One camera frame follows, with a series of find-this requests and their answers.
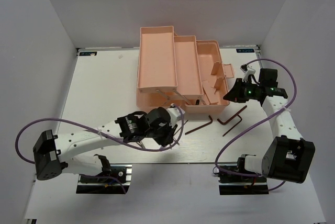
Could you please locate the brown hex key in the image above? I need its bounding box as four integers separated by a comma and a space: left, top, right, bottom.
185, 115, 213, 135
222, 115, 243, 137
217, 105, 247, 126

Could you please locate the pink plastic toolbox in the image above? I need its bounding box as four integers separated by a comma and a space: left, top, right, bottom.
136, 26, 235, 114

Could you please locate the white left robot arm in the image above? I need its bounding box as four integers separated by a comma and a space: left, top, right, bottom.
33, 104, 185, 182

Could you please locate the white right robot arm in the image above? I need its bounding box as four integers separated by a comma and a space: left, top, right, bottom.
224, 69, 315, 184

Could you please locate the yellow needle-nose pliers left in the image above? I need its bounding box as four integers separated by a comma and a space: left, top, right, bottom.
138, 141, 145, 149

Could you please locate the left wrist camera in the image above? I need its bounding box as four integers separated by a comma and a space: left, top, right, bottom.
167, 104, 185, 127

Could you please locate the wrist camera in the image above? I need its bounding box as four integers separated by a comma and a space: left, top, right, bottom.
167, 104, 185, 127
240, 64, 256, 83

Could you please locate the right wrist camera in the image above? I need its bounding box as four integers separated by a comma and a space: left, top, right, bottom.
240, 64, 256, 83

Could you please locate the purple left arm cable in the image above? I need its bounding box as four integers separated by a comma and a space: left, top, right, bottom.
15, 105, 187, 193

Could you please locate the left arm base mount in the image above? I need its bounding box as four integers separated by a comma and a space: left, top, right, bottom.
76, 164, 132, 195

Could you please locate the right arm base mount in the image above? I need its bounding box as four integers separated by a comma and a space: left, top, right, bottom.
212, 167, 269, 196

